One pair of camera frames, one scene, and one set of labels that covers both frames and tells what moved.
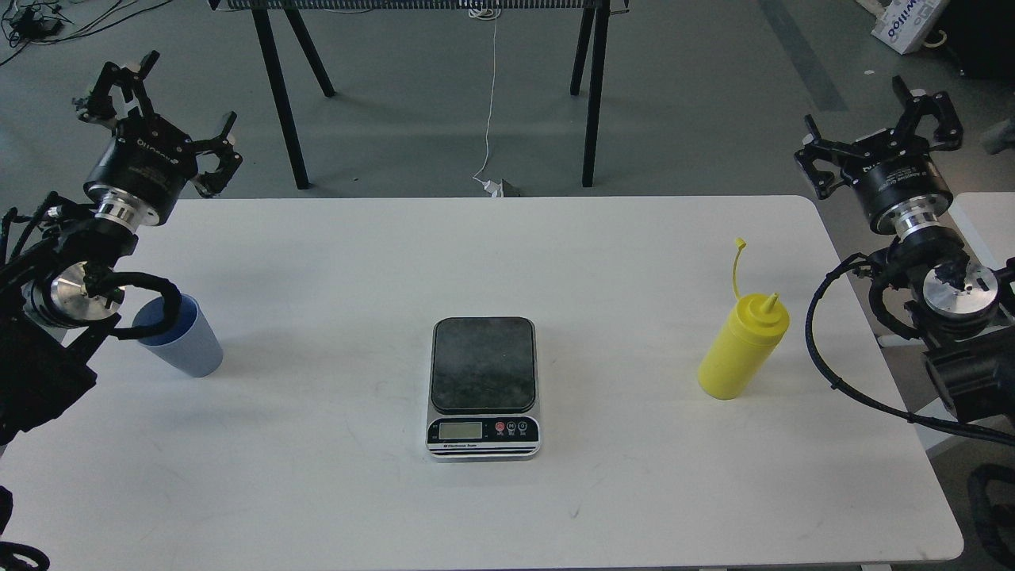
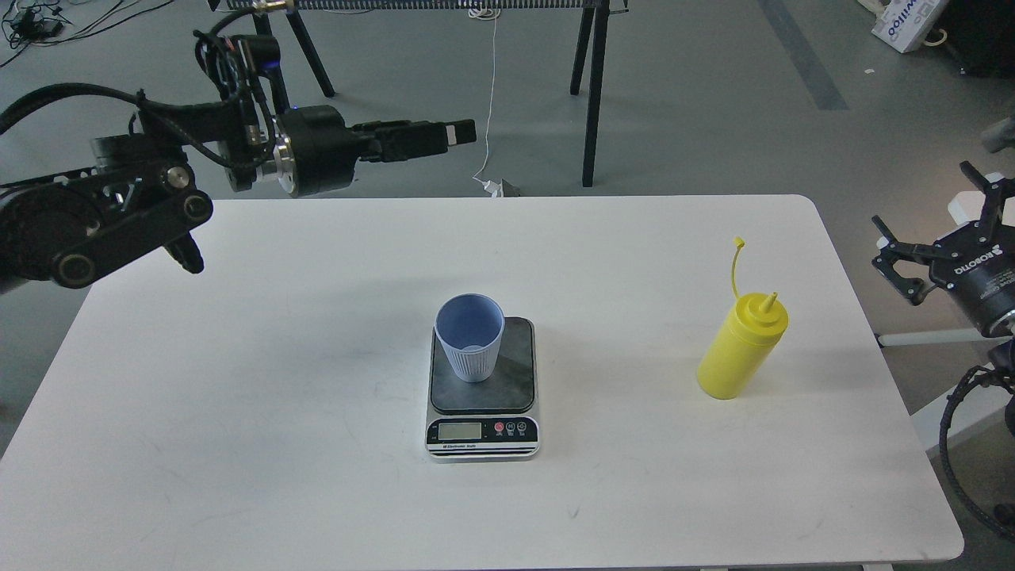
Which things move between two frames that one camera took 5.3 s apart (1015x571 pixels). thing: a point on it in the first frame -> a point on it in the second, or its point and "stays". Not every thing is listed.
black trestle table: [588, 59] stays
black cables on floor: [44, 21] stays
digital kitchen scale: [483, 398] stays
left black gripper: [143, 170] -> [315, 152]
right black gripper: [901, 186] -> [974, 264]
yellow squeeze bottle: [745, 342] stays
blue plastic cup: [189, 346] -> [471, 327]
